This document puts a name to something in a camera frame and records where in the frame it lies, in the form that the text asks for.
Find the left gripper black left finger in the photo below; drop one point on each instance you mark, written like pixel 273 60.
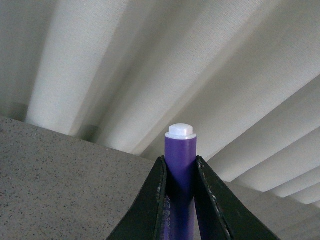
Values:
pixel 143 221

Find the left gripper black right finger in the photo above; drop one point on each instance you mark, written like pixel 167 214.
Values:
pixel 220 214

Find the purple marker pen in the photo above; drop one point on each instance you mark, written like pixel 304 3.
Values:
pixel 180 147

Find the white pleated curtain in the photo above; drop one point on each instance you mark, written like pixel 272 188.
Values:
pixel 244 73

